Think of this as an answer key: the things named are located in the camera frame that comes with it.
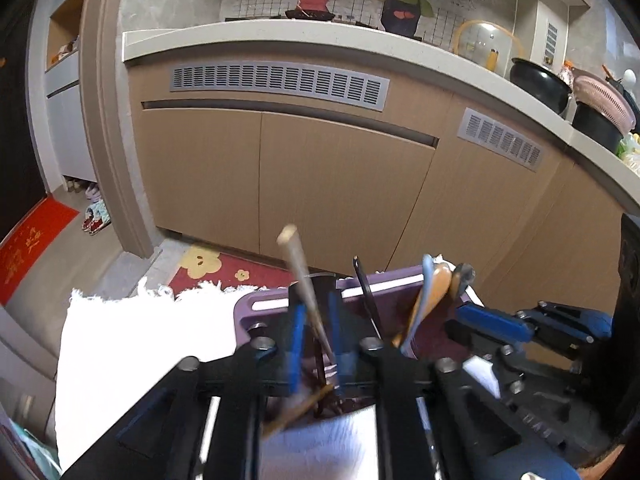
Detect white kitchen countertop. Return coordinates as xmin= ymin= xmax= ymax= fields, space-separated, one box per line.
xmin=122 ymin=19 xmax=640 ymax=192

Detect short grey vent grille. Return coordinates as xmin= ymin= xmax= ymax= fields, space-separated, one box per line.
xmin=456 ymin=107 xmax=546 ymax=173

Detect wall niche shelf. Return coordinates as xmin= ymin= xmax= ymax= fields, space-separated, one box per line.
xmin=46 ymin=0 xmax=88 ymax=73

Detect wooden spoon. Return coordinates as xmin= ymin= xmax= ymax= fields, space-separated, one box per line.
xmin=392 ymin=262 xmax=454 ymax=348

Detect light wooden chopstick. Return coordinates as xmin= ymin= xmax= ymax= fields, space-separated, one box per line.
xmin=261 ymin=384 xmax=335 ymax=438
xmin=276 ymin=225 xmax=336 ymax=361

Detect purple plastic utensil holder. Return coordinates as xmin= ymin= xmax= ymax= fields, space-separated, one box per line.
xmin=232 ymin=266 xmax=486 ymax=416

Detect light blue spoon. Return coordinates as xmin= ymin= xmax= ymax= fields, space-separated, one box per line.
xmin=400 ymin=254 xmax=437 ymax=351

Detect patterned slippers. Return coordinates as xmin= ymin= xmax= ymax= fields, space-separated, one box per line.
xmin=81 ymin=199 xmax=112 ymax=235

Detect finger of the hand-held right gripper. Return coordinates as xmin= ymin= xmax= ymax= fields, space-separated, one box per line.
xmin=455 ymin=301 xmax=614 ymax=344
xmin=444 ymin=320 xmax=576 ymax=401

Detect plastic bag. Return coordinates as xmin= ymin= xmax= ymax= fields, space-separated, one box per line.
xmin=0 ymin=410 xmax=62 ymax=480

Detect white textured towel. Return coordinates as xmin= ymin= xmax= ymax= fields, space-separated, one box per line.
xmin=54 ymin=259 xmax=501 ymax=480

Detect glass pot lid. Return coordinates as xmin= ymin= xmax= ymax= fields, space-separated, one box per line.
xmin=452 ymin=19 xmax=526 ymax=69

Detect white wall unit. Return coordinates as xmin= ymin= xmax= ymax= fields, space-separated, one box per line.
xmin=530 ymin=0 xmax=569 ymax=69

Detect black slim utensil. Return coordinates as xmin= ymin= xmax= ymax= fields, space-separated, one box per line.
xmin=352 ymin=256 xmax=384 ymax=341

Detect long grey vent grille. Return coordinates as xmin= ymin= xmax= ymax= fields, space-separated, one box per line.
xmin=170 ymin=62 xmax=391 ymax=113

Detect black refrigerator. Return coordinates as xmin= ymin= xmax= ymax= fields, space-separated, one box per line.
xmin=0 ymin=10 xmax=47 ymax=233

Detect black wok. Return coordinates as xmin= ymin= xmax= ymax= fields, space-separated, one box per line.
xmin=509 ymin=57 xmax=574 ymax=116

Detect grey drawer cabinet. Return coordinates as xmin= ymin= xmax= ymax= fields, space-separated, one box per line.
xmin=45 ymin=50 xmax=101 ymax=186

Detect red doormat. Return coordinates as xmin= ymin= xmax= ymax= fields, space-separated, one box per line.
xmin=0 ymin=197 xmax=81 ymax=307

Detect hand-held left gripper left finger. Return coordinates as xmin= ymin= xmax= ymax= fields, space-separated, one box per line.
xmin=60 ymin=280 xmax=309 ymax=480

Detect green vegetables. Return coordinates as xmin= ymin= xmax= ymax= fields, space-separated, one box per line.
xmin=617 ymin=132 xmax=640 ymax=176

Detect red flowered floor mat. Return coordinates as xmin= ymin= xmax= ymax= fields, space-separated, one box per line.
xmin=167 ymin=242 xmax=301 ymax=302

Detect wooden kitchen cabinet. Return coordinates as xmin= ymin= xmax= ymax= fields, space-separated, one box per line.
xmin=125 ymin=52 xmax=640 ymax=311

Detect pale shoes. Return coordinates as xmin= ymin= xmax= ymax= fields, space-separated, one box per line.
xmin=62 ymin=177 xmax=101 ymax=199

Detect black pot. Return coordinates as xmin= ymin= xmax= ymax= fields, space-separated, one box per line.
xmin=571 ymin=101 xmax=626 ymax=154

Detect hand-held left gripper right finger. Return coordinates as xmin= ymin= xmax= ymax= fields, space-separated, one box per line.
xmin=327 ymin=287 xmax=576 ymax=480

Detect pink colander basket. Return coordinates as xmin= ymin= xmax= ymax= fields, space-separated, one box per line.
xmin=572 ymin=72 xmax=639 ymax=134

